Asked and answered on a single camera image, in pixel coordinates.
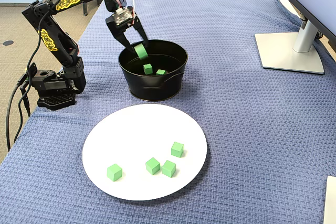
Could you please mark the small wrist camera board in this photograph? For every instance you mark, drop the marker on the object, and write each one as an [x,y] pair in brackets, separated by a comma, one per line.
[123,16]

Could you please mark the green cube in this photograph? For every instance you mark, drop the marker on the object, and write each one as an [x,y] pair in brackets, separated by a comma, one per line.
[114,173]
[177,150]
[152,166]
[168,169]
[141,51]
[160,72]
[147,69]

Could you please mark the blue woven tablecloth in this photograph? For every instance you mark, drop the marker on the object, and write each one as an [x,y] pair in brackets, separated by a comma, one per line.
[236,129]

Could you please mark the dark round floor cover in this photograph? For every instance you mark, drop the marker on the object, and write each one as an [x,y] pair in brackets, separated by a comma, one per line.
[8,42]

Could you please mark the silver monitor stand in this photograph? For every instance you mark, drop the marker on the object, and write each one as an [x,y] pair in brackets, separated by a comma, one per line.
[283,53]

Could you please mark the white flat panel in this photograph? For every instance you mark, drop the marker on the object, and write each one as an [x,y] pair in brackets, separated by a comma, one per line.
[331,203]

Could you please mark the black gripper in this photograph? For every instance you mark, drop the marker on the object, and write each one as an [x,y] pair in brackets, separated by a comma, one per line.
[118,22]

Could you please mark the black metal bucket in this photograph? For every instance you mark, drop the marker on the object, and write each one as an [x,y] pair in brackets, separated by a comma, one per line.
[152,87]

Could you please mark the white round plate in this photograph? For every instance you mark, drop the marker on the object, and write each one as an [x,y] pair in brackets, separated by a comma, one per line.
[136,134]

